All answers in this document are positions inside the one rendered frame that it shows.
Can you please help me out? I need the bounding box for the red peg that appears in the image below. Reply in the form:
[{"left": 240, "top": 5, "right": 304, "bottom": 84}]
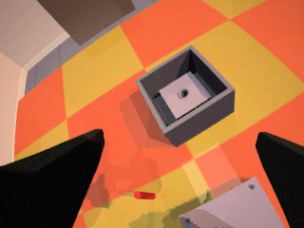
[{"left": 134, "top": 191, "right": 156, "bottom": 199}]

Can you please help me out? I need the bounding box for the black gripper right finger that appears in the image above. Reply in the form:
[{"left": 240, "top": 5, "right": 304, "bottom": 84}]
[{"left": 255, "top": 132, "right": 304, "bottom": 228}]

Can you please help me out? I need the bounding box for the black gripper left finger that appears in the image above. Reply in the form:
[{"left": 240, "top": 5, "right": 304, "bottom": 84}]
[{"left": 0, "top": 129, "right": 105, "bottom": 228}]

